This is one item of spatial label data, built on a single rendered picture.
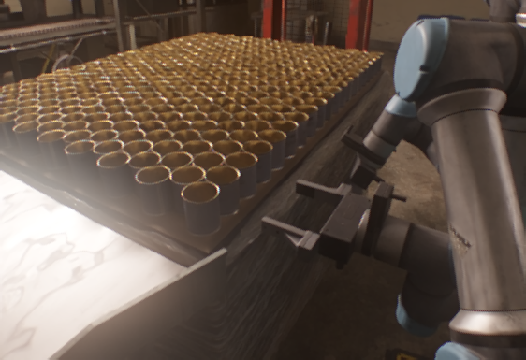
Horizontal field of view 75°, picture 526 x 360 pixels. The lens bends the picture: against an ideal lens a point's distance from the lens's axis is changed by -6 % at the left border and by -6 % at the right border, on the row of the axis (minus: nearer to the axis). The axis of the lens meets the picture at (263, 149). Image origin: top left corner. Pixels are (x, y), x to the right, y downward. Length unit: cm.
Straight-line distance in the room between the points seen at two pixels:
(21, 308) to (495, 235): 68
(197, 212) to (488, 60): 51
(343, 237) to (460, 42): 32
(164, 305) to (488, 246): 42
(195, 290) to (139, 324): 9
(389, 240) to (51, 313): 53
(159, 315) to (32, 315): 21
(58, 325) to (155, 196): 28
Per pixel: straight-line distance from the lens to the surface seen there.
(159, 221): 75
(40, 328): 65
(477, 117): 51
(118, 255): 72
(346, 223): 61
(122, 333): 55
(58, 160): 101
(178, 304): 58
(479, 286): 48
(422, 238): 60
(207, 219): 68
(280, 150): 87
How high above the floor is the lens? 154
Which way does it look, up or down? 26 degrees down
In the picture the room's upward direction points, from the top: 1 degrees clockwise
